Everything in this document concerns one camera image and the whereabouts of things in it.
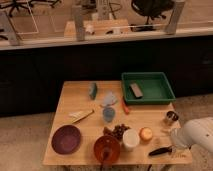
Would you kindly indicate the crumpled clear plastic bag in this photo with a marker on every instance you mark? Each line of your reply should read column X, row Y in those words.
column 109, row 99

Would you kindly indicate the orange bowl with spoon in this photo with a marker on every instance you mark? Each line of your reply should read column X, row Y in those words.
column 107, row 150

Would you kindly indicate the red marker pen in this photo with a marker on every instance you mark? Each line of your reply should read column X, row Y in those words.
column 124, row 106

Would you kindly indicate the green plastic tray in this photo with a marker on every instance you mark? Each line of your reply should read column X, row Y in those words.
column 155, row 88

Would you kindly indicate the white cup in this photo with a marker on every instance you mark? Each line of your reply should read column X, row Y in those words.
column 131, row 139

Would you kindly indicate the grey block in tray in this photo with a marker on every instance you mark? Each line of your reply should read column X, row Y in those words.
column 136, row 90

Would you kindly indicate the black office chair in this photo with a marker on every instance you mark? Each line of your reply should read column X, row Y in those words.
column 152, row 8

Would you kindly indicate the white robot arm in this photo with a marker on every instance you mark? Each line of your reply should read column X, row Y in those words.
column 196, row 131

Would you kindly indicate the wooden flat spatula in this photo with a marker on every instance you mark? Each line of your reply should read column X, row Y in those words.
column 79, row 115

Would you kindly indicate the black handled brush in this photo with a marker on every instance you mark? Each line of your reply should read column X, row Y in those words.
column 160, row 151

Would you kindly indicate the small metal cup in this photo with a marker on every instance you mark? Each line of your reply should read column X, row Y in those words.
column 171, row 117

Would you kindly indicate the blue glass cup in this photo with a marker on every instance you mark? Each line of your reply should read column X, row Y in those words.
column 108, row 114

